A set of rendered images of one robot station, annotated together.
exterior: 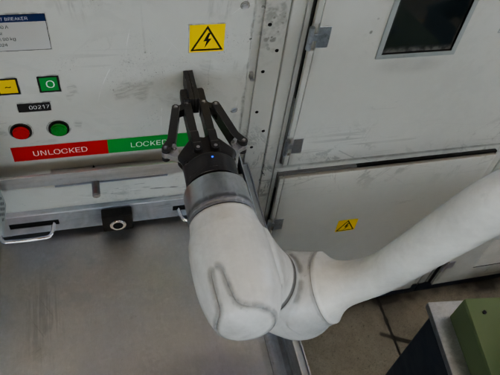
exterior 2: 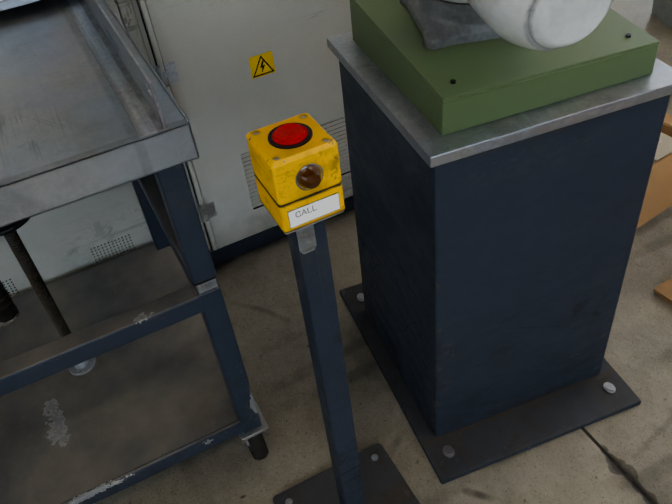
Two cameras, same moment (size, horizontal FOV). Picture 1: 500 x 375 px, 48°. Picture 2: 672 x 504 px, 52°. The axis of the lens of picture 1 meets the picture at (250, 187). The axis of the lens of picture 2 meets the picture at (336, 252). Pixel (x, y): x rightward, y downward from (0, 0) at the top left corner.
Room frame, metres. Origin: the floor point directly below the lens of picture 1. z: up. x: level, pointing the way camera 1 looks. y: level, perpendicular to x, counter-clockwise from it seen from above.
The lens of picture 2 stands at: (-0.56, -0.36, 1.31)
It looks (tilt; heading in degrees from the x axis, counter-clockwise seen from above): 42 degrees down; 358
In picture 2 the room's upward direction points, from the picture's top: 8 degrees counter-clockwise
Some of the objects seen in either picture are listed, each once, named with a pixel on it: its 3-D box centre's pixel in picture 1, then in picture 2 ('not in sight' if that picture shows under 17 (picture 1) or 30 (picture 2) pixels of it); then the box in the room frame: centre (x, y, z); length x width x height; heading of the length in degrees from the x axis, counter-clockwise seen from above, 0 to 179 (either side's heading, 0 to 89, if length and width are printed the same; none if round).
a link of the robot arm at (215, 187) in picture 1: (218, 204); not in sight; (0.46, 0.04, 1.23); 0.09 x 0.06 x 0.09; 110
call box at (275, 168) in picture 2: not in sight; (296, 172); (0.10, -0.35, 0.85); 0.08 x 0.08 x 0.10; 20
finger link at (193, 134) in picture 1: (192, 131); not in sight; (0.59, 0.10, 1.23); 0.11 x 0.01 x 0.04; 22
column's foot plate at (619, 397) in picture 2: not in sight; (475, 340); (0.49, -0.69, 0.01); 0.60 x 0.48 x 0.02; 13
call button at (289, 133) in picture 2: not in sight; (290, 137); (0.10, -0.35, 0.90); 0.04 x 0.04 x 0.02
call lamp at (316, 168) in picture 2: not in sight; (311, 179); (0.05, -0.36, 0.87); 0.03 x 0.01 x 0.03; 110
